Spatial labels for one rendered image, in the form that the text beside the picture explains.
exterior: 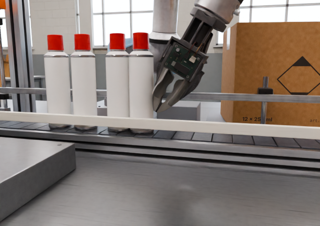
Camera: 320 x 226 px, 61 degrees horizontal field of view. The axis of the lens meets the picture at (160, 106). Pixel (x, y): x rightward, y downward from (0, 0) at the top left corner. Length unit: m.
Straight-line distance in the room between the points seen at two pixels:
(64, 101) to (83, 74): 0.08
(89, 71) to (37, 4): 6.92
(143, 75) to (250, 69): 0.28
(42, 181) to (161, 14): 0.66
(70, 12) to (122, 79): 6.45
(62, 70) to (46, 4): 6.74
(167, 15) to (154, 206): 0.68
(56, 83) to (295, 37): 0.56
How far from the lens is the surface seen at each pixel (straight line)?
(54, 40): 0.64
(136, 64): 0.55
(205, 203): 0.41
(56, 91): 0.64
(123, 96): 0.57
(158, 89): 0.54
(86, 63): 0.60
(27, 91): 0.75
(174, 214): 0.38
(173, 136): 0.56
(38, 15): 7.46
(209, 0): 0.50
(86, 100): 0.60
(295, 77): 0.74
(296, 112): 0.75
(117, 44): 0.58
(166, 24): 0.94
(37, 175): 0.45
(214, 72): 5.91
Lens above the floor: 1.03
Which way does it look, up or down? 9 degrees down
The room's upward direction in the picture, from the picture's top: straight up
